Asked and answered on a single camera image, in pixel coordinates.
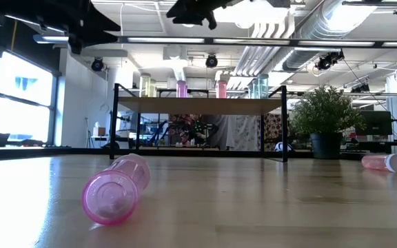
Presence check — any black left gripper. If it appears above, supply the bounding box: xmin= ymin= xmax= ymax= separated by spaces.
xmin=65 ymin=0 xmax=122 ymax=55

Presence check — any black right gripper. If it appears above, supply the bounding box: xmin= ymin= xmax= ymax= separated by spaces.
xmin=165 ymin=0 xmax=236 ymax=30

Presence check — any purple medicine bottle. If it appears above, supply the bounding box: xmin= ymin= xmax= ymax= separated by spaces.
xmin=176 ymin=80 xmax=188 ymax=99

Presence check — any salmon pink medicine bottle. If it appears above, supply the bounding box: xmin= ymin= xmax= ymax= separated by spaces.
xmin=360 ymin=153 xmax=397 ymax=174
xmin=215 ymin=80 xmax=228 ymax=99

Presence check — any magenta medicine bottle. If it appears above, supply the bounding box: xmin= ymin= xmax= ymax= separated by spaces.
xmin=81 ymin=152 xmax=151 ymax=227

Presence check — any black round spotlight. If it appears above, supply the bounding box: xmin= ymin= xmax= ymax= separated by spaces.
xmin=90 ymin=56 xmax=105 ymax=72
xmin=205 ymin=54 xmax=219 ymax=69

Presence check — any black bar with light strips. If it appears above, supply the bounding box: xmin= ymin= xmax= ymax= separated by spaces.
xmin=32 ymin=33 xmax=397 ymax=49

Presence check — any large bright window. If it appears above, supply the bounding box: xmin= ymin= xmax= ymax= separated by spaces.
xmin=0 ymin=51 xmax=59 ymax=145

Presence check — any person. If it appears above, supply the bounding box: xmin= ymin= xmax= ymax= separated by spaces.
xmin=176 ymin=115 xmax=220 ymax=147

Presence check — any floral patterned partition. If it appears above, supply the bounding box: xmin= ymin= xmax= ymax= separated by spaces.
xmin=232 ymin=115 xmax=284 ymax=152

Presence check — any black and white ball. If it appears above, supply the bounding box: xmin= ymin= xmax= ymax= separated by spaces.
xmin=274 ymin=141 xmax=294 ymax=153

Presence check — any green potted plant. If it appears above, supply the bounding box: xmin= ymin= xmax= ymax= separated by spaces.
xmin=289 ymin=85 xmax=367 ymax=160

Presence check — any black computer monitor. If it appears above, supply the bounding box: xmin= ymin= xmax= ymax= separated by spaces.
xmin=355 ymin=110 xmax=394 ymax=136

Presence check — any wooden shelf black metal frame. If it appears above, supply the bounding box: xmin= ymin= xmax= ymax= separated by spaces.
xmin=109 ymin=83 xmax=289 ymax=163

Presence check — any black aluminium table frame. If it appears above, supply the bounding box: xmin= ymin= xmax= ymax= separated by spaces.
xmin=0 ymin=146 xmax=397 ymax=161

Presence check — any silver ventilation duct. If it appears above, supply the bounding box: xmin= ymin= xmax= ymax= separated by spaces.
xmin=281 ymin=0 xmax=380 ymax=72

